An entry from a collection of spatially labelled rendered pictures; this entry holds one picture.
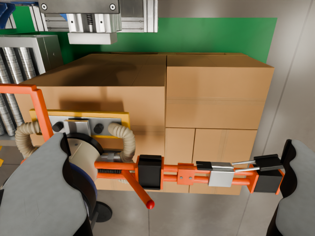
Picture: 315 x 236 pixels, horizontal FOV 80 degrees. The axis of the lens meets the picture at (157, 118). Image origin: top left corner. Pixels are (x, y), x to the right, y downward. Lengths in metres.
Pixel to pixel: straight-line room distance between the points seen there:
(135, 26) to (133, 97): 0.76
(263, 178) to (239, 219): 2.33
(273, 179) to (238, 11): 1.31
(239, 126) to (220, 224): 1.90
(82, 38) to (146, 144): 0.48
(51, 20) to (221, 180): 1.44
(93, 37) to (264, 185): 0.69
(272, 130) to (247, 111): 0.88
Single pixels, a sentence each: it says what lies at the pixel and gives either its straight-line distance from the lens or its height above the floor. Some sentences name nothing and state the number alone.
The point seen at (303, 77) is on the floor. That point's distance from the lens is 2.03.
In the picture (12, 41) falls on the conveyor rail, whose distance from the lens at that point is 1.32.
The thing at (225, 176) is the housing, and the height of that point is 1.20.
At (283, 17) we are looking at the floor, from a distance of 1.84.
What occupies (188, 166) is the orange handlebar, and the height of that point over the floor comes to 1.18.
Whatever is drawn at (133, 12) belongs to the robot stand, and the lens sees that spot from 1.44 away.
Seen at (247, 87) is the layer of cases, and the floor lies 0.54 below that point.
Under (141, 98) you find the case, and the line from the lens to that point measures 0.74.
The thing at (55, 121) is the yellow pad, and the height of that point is 1.08.
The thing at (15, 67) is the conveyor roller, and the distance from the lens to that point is 1.43.
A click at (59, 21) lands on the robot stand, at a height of 0.23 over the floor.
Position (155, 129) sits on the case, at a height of 0.94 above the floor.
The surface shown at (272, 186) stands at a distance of 0.69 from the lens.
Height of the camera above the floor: 1.63
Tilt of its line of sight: 63 degrees down
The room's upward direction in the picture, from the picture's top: 174 degrees counter-clockwise
